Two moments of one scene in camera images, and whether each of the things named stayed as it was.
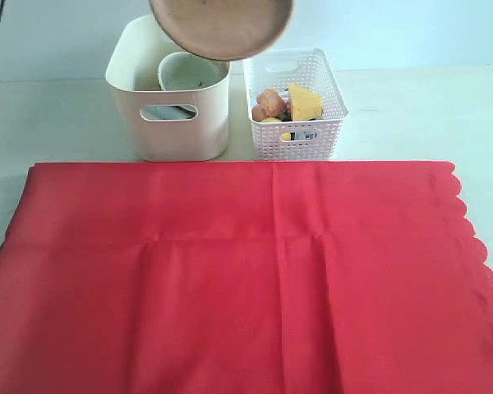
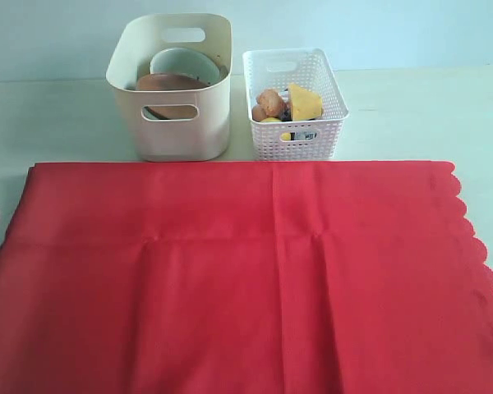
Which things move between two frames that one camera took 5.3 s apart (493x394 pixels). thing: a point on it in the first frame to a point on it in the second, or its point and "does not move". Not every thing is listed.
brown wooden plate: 223,29 to 172,82
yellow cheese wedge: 304,103 does not move
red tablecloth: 244,277 does not move
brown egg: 259,112 does not move
